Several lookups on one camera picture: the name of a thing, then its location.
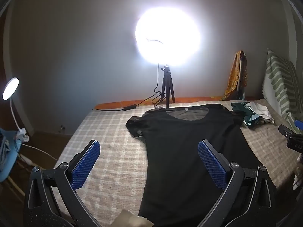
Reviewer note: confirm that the white garment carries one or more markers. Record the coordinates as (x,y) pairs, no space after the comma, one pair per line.
(261,112)

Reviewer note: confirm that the beige cloth scrap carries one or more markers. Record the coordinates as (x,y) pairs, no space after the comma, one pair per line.
(132,220)

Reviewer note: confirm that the dark leaning board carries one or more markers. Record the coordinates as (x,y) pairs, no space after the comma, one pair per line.
(242,88)

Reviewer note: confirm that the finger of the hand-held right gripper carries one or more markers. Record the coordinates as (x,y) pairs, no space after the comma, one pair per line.
(287,132)
(299,124)

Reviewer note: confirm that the checked beige blanket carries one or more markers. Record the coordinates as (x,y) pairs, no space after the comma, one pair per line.
(106,127)

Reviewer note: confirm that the blue chair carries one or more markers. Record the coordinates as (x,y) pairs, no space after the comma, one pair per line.
(10,170)

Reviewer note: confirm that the black t-shirt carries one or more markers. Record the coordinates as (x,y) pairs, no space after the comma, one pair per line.
(184,146)

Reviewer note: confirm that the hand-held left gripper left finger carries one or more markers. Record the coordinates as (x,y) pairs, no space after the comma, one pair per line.
(86,165)

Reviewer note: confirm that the orange patterned cushion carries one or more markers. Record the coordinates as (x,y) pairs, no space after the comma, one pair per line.
(234,80)

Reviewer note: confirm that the teal patterned garment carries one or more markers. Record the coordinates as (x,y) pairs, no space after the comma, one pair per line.
(246,115)

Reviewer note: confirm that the white clip desk lamp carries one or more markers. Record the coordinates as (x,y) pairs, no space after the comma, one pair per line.
(11,88)

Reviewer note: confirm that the green striped pillow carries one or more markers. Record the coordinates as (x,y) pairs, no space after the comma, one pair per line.
(277,80)

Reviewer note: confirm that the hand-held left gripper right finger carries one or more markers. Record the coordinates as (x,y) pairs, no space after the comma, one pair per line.
(211,165)

